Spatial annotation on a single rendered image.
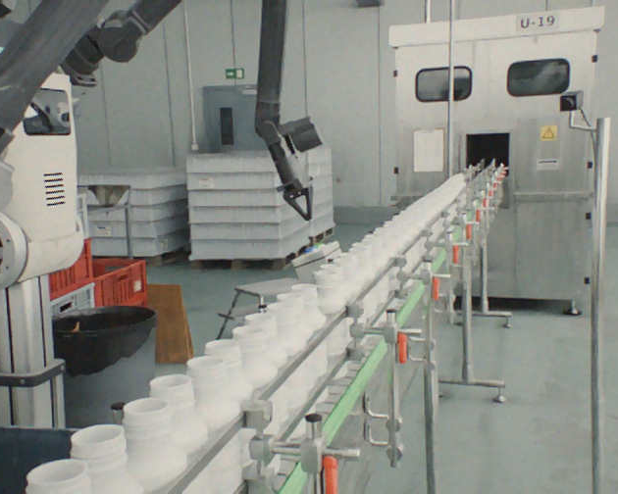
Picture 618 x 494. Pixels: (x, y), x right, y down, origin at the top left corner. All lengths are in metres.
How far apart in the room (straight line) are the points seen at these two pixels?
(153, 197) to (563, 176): 4.37
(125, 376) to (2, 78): 2.29
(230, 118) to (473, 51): 6.77
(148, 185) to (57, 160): 6.83
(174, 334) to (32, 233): 3.34
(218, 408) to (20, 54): 0.54
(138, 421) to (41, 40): 0.57
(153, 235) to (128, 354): 5.27
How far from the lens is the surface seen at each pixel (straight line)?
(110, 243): 8.70
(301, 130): 1.79
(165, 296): 4.72
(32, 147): 1.52
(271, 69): 1.72
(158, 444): 0.66
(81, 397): 3.28
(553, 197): 5.82
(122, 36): 1.71
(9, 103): 1.09
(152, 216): 8.43
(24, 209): 1.51
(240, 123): 12.06
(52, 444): 1.29
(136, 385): 3.30
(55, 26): 1.08
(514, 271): 5.94
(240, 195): 7.90
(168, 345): 4.86
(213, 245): 8.06
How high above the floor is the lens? 1.38
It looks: 8 degrees down
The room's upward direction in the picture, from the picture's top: 2 degrees counter-clockwise
